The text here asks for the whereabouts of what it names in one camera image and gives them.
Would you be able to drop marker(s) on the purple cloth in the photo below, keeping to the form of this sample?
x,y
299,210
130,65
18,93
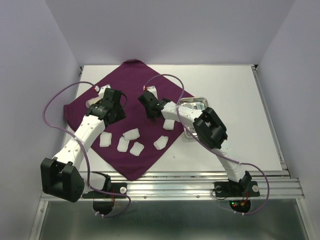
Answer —
x,y
129,77

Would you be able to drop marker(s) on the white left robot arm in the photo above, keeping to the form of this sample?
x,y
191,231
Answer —
x,y
60,175

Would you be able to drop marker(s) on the bag of cotton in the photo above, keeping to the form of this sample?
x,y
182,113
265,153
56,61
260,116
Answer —
x,y
92,101

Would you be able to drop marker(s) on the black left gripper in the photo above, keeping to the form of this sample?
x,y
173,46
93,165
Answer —
x,y
121,114

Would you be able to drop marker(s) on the suture packet white green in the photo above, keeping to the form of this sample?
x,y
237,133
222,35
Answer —
x,y
199,106

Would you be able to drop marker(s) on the steel tray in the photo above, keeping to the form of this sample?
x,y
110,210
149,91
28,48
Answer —
x,y
188,102

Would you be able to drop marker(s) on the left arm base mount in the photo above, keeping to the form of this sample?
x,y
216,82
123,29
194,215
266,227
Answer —
x,y
109,198

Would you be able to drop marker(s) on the gauze pad centre large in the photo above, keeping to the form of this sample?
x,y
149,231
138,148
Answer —
x,y
131,135

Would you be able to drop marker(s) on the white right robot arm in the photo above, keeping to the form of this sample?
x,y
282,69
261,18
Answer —
x,y
210,132

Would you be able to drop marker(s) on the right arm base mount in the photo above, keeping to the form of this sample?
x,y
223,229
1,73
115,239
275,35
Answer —
x,y
239,192

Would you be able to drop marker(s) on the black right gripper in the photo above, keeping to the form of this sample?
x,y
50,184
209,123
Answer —
x,y
148,114

